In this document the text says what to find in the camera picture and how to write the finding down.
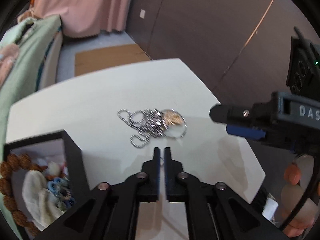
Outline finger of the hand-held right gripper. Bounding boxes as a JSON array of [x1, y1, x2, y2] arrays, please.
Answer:
[[209, 104, 267, 140]]

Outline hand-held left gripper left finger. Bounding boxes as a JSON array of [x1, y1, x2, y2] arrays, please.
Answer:
[[34, 147, 161, 240]]

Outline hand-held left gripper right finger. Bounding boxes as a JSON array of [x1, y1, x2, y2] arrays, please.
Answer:
[[164, 147, 288, 240]]

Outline thin silver bangle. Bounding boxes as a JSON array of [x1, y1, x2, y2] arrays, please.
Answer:
[[164, 121, 188, 140]]

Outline gold round pendant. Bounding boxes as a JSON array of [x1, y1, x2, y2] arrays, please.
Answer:
[[162, 109, 185, 130]]

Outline silver chain necklace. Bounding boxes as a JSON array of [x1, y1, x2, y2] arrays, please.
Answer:
[[117, 107, 167, 149]]

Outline black jewelry box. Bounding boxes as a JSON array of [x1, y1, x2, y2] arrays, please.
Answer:
[[3, 129, 90, 238]]

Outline blue bead trinket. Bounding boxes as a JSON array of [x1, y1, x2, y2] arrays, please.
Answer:
[[46, 176, 76, 206]]

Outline white cloth pouch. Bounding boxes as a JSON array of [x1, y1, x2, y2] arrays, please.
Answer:
[[22, 161, 66, 231]]

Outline brown bead bracelet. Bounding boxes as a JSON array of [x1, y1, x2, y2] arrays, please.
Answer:
[[0, 153, 48, 233]]

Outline person's right hand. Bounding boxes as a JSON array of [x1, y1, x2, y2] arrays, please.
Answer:
[[280, 154, 320, 238]]

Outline white low table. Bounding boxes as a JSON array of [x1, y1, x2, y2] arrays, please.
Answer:
[[5, 58, 267, 240]]

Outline dark brown wardrobe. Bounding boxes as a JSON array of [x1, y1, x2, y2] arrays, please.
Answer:
[[124, 0, 320, 153]]

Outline cardboard floor sheet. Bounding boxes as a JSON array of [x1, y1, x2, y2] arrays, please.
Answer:
[[75, 44, 153, 77]]

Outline bed with green sheet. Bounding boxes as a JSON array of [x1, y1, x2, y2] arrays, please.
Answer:
[[0, 14, 63, 140]]

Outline wide pink curtain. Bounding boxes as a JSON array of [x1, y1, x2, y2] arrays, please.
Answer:
[[32, 0, 137, 39]]

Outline pink floral blanket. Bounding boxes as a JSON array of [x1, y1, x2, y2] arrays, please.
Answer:
[[0, 44, 21, 83]]

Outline light green quilt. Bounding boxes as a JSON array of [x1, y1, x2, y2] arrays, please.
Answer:
[[16, 17, 35, 40]]

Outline black cable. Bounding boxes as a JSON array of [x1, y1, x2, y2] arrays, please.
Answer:
[[278, 155, 320, 232]]

